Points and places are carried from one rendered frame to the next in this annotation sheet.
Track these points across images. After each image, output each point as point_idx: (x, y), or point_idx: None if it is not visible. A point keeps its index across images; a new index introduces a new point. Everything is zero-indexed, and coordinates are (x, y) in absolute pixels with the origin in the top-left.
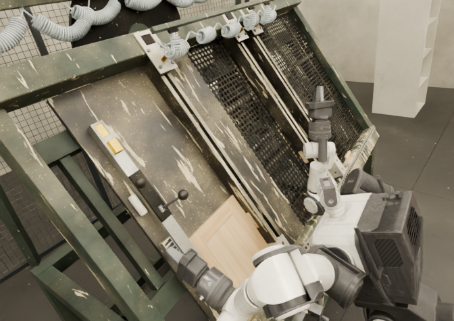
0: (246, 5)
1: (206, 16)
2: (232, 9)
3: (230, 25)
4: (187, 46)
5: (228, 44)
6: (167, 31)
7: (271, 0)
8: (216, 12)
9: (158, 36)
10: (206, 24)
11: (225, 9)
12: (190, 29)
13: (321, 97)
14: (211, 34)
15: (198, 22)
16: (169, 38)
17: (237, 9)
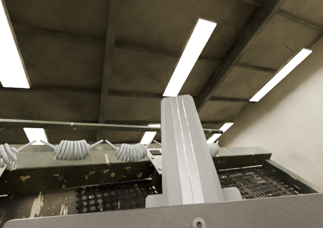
0: (155, 127)
1: (69, 124)
2: (127, 126)
3: (125, 144)
4: (1, 150)
5: (155, 184)
6: (40, 156)
7: (204, 131)
8: (94, 124)
9: (17, 159)
10: (114, 156)
11: (115, 125)
12: (82, 158)
13: (181, 162)
14: (75, 144)
15: (103, 154)
16: (34, 162)
17: (139, 129)
